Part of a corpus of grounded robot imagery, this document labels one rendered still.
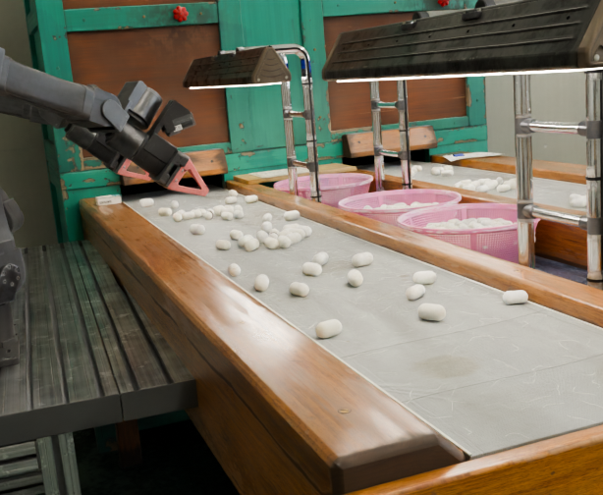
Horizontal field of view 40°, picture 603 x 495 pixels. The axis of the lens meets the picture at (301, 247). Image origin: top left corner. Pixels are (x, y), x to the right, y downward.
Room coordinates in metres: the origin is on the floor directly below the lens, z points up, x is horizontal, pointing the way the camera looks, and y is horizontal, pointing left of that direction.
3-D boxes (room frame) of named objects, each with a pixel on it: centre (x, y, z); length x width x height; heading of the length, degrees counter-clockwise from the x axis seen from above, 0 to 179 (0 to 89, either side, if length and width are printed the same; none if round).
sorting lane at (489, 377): (1.53, 0.04, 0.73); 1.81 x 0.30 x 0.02; 20
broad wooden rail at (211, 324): (1.46, 0.24, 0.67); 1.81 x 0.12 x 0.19; 20
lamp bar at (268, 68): (1.96, 0.13, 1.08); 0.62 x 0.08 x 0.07; 20
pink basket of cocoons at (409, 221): (1.54, -0.32, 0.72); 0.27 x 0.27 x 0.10
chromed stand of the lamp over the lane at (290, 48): (1.99, 0.06, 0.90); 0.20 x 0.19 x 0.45; 20
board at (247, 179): (2.42, 0.00, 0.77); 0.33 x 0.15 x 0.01; 110
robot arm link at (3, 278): (1.27, 0.49, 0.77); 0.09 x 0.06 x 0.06; 51
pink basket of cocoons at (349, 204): (1.80, -0.22, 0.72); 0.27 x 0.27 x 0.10
